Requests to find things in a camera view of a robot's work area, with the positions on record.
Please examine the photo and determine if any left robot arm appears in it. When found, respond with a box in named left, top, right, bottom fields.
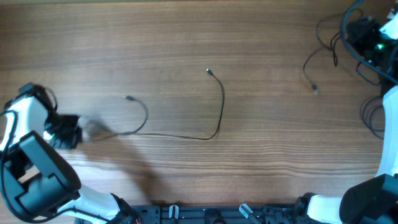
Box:
left=1, top=83, right=142, bottom=223

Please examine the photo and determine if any black usb cable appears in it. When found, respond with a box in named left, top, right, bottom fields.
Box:
left=93, top=68, right=226, bottom=141
left=302, top=9, right=374, bottom=95

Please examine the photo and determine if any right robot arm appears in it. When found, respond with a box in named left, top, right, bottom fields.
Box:
left=292, top=10, right=397, bottom=223

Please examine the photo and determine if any left camera black cable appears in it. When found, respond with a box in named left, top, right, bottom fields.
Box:
left=0, top=110, right=109, bottom=224

